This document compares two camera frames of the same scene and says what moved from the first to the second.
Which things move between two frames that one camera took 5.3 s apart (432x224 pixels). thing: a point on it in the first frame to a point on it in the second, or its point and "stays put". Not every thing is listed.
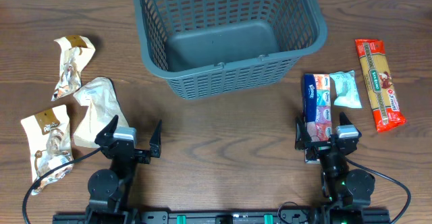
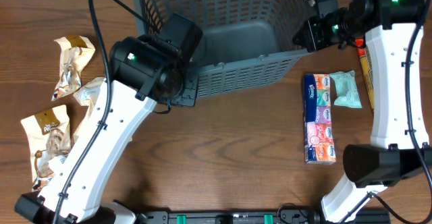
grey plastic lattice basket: (211, 38) stays put
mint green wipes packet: (346, 90) stays put
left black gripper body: (142, 156) to (181, 88)
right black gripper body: (317, 146) to (333, 30)
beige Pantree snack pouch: (48, 140) stays put
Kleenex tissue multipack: (317, 108) stays put
